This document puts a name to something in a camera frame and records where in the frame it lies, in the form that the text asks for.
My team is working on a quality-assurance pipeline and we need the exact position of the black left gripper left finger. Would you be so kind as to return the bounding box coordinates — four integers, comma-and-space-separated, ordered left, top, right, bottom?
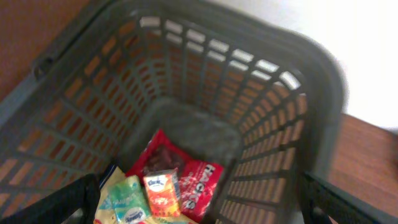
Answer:
1, 174, 101, 224

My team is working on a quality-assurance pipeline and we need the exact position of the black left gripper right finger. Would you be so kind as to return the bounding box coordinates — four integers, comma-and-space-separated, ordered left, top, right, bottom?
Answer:
300, 172, 397, 224

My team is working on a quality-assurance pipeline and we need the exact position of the green tissue pack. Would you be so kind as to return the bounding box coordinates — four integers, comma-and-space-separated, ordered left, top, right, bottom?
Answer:
108, 175, 152, 224

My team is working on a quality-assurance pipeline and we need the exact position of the orange tissue pack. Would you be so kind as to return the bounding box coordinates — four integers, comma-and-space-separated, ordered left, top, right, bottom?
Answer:
143, 169, 181, 217

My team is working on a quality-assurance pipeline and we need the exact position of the red Hacks candy bag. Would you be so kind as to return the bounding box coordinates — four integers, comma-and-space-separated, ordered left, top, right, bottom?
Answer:
126, 129, 223, 222

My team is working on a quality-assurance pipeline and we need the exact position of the dark grey plastic basket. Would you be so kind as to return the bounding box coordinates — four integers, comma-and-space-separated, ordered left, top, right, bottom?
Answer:
1, 1, 343, 223

